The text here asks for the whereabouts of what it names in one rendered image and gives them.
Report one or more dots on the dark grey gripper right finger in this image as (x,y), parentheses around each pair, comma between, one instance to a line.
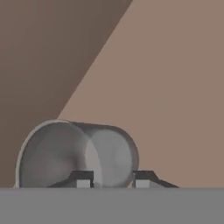
(145,176)

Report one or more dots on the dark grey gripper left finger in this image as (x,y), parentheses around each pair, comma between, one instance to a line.
(82,176)

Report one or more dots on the clear glass cup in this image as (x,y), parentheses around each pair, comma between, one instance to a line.
(58,151)

